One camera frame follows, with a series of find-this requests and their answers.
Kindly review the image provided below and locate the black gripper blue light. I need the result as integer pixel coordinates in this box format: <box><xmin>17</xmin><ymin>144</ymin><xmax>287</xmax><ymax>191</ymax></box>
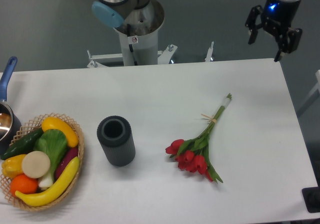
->
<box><xmin>245</xmin><ymin>0</ymin><xmax>303</xmax><ymax>62</ymax></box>

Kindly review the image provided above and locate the red tulip bouquet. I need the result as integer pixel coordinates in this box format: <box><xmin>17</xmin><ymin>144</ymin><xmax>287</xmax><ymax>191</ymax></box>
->
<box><xmin>165</xmin><ymin>93</ymin><xmax>232</xmax><ymax>183</ymax></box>

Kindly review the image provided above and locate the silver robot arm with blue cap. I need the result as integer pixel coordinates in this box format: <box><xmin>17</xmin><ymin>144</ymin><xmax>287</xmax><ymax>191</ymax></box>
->
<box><xmin>91</xmin><ymin>0</ymin><xmax>303</xmax><ymax>66</ymax></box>

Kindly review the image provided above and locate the white furniture at right edge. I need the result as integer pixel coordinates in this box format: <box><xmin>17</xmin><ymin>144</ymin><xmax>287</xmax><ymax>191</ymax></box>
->
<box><xmin>296</xmin><ymin>70</ymin><xmax>320</xmax><ymax>118</ymax></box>

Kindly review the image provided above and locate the black device at table edge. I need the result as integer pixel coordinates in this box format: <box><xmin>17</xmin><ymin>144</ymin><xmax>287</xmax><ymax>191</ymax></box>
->
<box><xmin>302</xmin><ymin>187</ymin><xmax>320</xmax><ymax>213</ymax></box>

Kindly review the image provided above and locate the dark grey ribbed vase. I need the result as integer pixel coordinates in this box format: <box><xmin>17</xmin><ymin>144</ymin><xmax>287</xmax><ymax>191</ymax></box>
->
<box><xmin>96</xmin><ymin>116</ymin><xmax>136</xmax><ymax>167</ymax></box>

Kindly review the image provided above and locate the purple sweet potato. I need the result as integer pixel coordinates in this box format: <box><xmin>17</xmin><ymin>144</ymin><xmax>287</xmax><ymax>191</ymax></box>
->
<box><xmin>54</xmin><ymin>147</ymin><xmax>78</xmax><ymax>180</ymax></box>

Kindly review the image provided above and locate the yellow squash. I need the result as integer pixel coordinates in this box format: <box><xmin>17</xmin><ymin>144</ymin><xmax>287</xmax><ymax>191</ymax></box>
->
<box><xmin>41</xmin><ymin>117</ymin><xmax>79</xmax><ymax>148</ymax></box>

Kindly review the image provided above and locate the green leafy bok choy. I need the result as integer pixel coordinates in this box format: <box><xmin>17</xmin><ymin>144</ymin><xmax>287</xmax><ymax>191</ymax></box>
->
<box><xmin>33</xmin><ymin>129</ymin><xmax>68</xmax><ymax>190</ymax></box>

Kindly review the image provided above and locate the woven wicker basket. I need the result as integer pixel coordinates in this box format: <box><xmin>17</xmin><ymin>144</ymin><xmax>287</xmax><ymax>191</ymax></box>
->
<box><xmin>0</xmin><ymin>113</ymin><xmax>85</xmax><ymax>212</ymax></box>

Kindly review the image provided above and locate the beige round disc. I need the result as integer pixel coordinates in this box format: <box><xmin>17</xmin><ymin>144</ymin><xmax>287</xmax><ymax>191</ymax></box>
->
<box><xmin>21</xmin><ymin>151</ymin><xmax>51</xmax><ymax>179</ymax></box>

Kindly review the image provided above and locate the green cucumber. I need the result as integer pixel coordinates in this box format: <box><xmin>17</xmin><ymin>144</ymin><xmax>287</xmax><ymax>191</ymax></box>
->
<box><xmin>0</xmin><ymin>128</ymin><xmax>44</xmax><ymax>160</ymax></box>

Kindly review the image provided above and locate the orange fruit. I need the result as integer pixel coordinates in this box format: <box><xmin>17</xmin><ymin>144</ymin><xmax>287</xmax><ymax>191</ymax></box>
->
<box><xmin>10</xmin><ymin>174</ymin><xmax>38</xmax><ymax>197</ymax></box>

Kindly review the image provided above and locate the yellow bell pepper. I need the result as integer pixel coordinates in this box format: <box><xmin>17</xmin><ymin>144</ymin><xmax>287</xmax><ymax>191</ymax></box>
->
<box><xmin>1</xmin><ymin>154</ymin><xmax>26</xmax><ymax>179</ymax></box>

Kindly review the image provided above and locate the yellow banana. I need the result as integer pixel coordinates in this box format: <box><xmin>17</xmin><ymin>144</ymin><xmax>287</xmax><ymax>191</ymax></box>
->
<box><xmin>15</xmin><ymin>157</ymin><xmax>80</xmax><ymax>207</ymax></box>

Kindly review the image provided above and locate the white metal robot base frame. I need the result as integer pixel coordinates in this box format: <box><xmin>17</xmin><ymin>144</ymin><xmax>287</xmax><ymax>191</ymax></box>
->
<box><xmin>86</xmin><ymin>41</ymin><xmax>215</xmax><ymax>68</ymax></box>

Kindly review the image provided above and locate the blue handled saucepan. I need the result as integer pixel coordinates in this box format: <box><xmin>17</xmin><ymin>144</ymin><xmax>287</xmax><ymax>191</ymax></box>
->
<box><xmin>0</xmin><ymin>56</ymin><xmax>23</xmax><ymax>156</ymax></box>

